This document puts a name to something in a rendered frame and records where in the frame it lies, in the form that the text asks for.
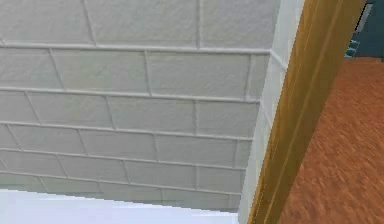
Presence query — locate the yellow wooden door frame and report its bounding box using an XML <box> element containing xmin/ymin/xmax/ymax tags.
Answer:
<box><xmin>247</xmin><ymin>0</ymin><xmax>367</xmax><ymax>224</ymax></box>

